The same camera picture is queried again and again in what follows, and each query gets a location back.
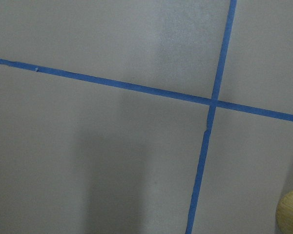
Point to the brown paper table cover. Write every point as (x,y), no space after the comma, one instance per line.
(84,158)

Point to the wooden cup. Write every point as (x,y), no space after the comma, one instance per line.
(284,213)

